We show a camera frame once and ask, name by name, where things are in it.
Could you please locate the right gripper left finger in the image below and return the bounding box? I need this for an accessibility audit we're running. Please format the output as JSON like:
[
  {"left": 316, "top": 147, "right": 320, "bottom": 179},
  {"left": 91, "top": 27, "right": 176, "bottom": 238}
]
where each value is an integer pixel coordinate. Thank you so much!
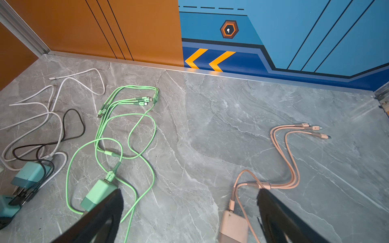
[{"left": 53, "top": 189, "right": 124, "bottom": 243}]

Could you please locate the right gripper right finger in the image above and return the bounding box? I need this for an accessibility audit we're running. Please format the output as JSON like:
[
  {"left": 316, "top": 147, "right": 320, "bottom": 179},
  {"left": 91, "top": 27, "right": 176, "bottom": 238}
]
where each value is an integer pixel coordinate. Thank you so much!
[{"left": 257, "top": 189, "right": 328, "bottom": 243}]

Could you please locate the black usb cable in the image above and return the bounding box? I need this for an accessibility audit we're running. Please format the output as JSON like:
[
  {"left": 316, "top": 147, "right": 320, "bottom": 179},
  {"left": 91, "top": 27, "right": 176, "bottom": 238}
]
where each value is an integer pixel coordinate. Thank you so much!
[{"left": 8, "top": 108, "right": 86, "bottom": 207}]

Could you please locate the teal charger with black cable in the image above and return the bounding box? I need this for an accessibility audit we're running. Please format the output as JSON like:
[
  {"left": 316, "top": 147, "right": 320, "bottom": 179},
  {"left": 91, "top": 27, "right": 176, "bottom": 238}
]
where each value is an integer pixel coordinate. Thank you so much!
[{"left": 1, "top": 195, "right": 21, "bottom": 229}]

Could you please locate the green charger upper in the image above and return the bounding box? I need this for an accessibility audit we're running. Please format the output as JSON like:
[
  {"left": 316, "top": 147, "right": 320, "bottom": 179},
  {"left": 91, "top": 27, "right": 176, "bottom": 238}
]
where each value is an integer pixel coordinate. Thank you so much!
[{"left": 81, "top": 179, "right": 118, "bottom": 212}]

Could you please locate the pink charger adapter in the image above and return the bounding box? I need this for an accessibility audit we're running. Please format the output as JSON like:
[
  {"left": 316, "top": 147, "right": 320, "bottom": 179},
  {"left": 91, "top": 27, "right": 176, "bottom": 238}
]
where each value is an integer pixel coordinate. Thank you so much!
[{"left": 218, "top": 210, "right": 249, "bottom": 243}]

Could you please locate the teal charger with white cable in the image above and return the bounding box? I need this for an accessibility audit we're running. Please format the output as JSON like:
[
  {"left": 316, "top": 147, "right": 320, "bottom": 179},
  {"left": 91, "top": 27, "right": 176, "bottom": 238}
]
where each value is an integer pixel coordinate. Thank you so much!
[{"left": 11, "top": 162, "right": 52, "bottom": 190}]

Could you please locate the pink multi-head cable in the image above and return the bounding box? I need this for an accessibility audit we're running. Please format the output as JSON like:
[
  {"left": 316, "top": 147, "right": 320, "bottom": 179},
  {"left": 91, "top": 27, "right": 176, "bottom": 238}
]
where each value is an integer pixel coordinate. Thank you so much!
[{"left": 227, "top": 123, "right": 332, "bottom": 243}]

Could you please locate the white usb cable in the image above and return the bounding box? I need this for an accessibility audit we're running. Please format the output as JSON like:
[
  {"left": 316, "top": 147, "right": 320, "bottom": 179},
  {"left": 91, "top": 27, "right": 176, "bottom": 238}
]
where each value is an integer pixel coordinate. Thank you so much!
[{"left": 0, "top": 68, "right": 106, "bottom": 189}]

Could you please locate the green multi-head cable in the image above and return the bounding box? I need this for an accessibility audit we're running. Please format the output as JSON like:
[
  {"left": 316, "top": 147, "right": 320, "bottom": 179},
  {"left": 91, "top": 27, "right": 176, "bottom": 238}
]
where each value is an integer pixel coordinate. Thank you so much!
[{"left": 65, "top": 84, "right": 160, "bottom": 243}]

